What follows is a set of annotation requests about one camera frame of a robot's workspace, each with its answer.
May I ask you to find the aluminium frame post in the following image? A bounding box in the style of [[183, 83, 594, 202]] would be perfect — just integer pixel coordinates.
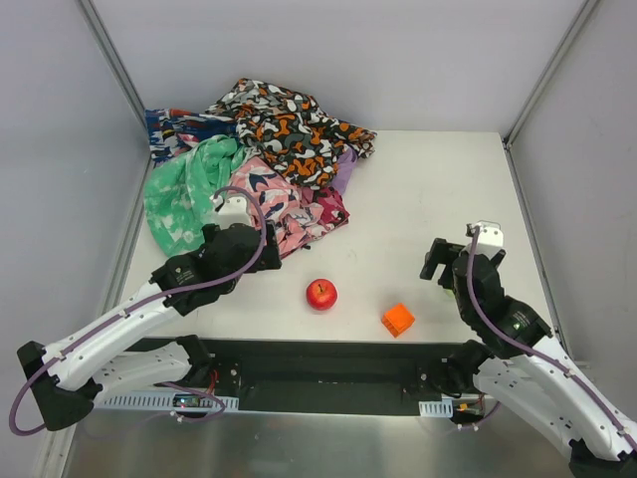
[[503, 0, 601, 151], [76, 0, 146, 127]]

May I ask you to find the right aluminium frame post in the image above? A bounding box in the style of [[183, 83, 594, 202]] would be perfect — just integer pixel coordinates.
[[503, 0, 601, 151]]

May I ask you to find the magenta pink camouflage cloth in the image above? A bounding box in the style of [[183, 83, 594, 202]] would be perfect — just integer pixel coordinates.
[[302, 186, 349, 238]]

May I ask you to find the purple cloth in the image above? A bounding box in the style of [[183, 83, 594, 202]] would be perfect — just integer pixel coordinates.
[[330, 146, 358, 195]]

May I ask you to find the orange black camouflage cloth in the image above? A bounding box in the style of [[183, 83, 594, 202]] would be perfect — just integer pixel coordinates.
[[206, 78, 376, 190]]

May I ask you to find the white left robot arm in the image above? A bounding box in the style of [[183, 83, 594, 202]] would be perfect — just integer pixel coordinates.
[[9, 220, 282, 436]]

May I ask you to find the orange plastic cube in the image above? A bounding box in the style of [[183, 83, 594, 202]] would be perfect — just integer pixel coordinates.
[[381, 304, 415, 338]]

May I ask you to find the green white tie-dye cloth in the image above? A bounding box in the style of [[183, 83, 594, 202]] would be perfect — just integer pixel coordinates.
[[143, 134, 246, 257]]

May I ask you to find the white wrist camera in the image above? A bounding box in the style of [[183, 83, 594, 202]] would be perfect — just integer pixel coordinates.
[[211, 194, 252, 229], [465, 221, 504, 259]]

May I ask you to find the light pink navy patterned cloth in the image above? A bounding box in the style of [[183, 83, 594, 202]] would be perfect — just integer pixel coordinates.
[[230, 156, 328, 258]]

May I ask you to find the right perforated cable duct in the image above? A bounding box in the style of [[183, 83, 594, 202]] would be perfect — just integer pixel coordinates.
[[418, 398, 454, 419]]

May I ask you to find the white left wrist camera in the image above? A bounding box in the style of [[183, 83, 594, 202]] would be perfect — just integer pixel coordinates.
[[211, 194, 252, 229]]

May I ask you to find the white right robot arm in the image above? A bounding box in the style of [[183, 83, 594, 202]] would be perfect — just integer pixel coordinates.
[[420, 238, 636, 477]]

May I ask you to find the left aluminium frame post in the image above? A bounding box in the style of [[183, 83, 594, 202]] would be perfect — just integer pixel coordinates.
[[76, 0, 146, 127]]

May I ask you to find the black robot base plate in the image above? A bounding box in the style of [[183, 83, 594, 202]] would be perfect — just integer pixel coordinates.
[[123, 337, 499, 415]]

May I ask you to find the blue white patterned cloth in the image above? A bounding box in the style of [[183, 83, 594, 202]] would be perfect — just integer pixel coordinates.
[[144, 109, 236, 165]]

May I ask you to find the red apple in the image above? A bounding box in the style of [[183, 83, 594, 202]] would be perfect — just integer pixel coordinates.
[[306, 279, 338, 312]]

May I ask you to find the perforated cable duct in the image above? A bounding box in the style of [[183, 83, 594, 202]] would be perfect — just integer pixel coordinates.
[[95, 390, 239, 413], [418, 398, 454, 419]]

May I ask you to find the left perforated cable duct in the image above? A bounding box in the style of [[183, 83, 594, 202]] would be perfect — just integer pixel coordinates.
[[95, 390, 239, 413]]

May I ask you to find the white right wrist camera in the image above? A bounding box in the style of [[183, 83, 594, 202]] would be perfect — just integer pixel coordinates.
[[465, 221, 504, 259]]

